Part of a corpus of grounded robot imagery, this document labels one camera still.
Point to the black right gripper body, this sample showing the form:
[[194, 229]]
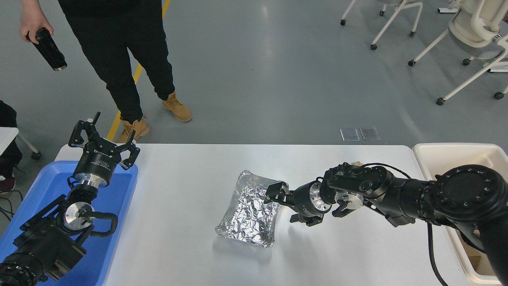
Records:
[[303, 200]]

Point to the silver foil tray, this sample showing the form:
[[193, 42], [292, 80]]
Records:
[[246, 214]]

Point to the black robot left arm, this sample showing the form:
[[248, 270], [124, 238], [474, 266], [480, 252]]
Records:
[[47, 242]]

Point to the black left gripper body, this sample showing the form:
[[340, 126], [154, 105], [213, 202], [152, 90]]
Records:
[[97, 163]]

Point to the large pale bin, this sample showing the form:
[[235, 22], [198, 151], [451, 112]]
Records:
[[448, 157]]

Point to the crumpled tan paper ball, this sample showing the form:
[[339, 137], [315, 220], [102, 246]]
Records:
[[357, 163]]

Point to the seated person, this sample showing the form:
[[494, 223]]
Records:
[[6, 115]]

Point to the standing person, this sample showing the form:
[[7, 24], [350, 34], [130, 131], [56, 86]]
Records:
[[119, 47]]

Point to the brown cardboard piece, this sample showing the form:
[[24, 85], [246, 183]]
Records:
[[473, 260]]

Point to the black cylinder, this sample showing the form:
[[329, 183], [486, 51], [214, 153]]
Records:
[[49, 49]]

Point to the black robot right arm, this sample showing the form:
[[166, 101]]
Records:
[[464, 194]]

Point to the blue plastic tray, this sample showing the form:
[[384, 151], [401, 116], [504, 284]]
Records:
[[119, 198]]

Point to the person's right hand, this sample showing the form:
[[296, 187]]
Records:
[[33, 18]]

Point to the clear floor plate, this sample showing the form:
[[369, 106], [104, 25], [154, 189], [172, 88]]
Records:
[[350, 134], [370, 134]]

